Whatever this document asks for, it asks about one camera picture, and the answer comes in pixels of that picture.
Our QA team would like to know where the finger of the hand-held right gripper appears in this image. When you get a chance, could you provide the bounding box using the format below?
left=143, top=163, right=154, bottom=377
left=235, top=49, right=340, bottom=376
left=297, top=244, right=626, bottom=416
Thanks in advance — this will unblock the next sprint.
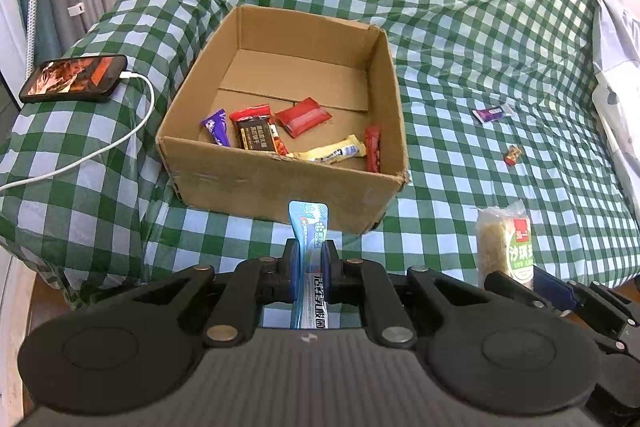
left=533, top=266, right=640, bottom=334
left=484, top=270, right=564, bottom=316

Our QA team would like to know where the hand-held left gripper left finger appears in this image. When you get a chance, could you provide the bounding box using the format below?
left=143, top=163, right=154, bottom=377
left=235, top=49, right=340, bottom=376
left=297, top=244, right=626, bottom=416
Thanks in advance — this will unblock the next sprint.
left=92, top=238, right=303, bottom=349

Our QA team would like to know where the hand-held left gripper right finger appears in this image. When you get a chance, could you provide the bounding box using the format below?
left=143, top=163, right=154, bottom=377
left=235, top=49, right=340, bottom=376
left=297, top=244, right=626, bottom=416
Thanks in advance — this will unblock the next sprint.
left=320, top=239, right=548, bottom=349

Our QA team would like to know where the light blue stick packet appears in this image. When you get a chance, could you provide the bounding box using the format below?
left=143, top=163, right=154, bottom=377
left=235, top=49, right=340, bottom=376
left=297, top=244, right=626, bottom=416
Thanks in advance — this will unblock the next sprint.
left=288, top=200, right=331, bottom=330

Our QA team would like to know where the clear rice cake packet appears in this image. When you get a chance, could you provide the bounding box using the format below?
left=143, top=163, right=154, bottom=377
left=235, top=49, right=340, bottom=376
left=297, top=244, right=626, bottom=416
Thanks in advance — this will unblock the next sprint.
left=474, top=201, right=537, bottom=292

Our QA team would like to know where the brown cardboard box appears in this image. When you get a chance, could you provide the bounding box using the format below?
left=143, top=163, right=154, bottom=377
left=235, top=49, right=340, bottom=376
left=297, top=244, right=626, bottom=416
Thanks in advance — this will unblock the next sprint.
left=155, top=4, right=411, bottom=236

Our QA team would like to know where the yellow white snack bar packet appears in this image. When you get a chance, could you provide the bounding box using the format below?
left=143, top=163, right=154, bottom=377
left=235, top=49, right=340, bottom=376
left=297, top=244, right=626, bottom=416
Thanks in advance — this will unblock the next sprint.
left=287, top=134, right=368, bottom=166

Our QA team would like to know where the narrow red snack packet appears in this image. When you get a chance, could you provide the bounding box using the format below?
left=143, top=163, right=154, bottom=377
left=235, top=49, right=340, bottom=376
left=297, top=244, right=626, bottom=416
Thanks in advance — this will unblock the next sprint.
left=363, top=125, right=383, bottom=173

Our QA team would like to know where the red and black snack bar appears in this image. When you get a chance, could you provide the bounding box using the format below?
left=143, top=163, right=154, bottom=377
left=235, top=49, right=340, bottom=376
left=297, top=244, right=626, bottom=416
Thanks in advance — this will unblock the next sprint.
left=229, top=104, right=290, bottom=156

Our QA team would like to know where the red square snack packet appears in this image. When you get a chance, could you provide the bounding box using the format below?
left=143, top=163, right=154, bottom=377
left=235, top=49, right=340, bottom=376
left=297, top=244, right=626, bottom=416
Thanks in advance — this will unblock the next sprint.
left=273, top=97, right=334, bottom=139

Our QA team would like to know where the small purple snack packet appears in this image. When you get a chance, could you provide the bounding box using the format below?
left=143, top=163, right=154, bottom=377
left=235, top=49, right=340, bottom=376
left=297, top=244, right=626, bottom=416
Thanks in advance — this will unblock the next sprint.
left=200, top=109, right=232, bottom=148

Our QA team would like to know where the long purple white stick packet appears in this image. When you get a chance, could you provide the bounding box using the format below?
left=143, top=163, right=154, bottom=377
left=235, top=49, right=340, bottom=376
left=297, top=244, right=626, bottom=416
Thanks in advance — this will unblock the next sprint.
left=472, top=103, right=514, bottom=124

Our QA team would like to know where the green checkered bedsheet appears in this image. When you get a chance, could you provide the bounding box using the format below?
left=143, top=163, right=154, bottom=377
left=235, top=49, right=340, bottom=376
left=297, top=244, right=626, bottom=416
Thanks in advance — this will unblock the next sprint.
left=0, top=0, right=640, bottom=313

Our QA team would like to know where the black smartphone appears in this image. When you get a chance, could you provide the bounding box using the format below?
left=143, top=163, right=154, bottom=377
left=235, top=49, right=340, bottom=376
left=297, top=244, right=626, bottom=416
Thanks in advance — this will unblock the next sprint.
left=18, top=54, right=129, bottom=104

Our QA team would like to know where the white charging cable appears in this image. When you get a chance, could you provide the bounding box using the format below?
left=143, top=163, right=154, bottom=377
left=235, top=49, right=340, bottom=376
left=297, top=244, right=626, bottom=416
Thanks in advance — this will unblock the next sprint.
left=0, top=72, right=157, bottom=194

